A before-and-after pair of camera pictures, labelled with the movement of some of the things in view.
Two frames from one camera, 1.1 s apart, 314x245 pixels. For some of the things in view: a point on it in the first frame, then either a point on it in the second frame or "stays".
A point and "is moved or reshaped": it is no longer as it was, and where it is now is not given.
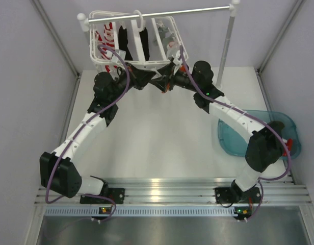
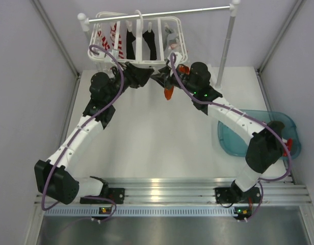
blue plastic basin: (235, 142) stays
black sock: (144, 39) → (150, 39)
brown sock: (277, 125) stays
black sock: (123, 41) → (130, 51)
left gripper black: (142, 76) stays
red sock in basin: (289, 145) stays
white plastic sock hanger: (137, 37) is moved or reshaped
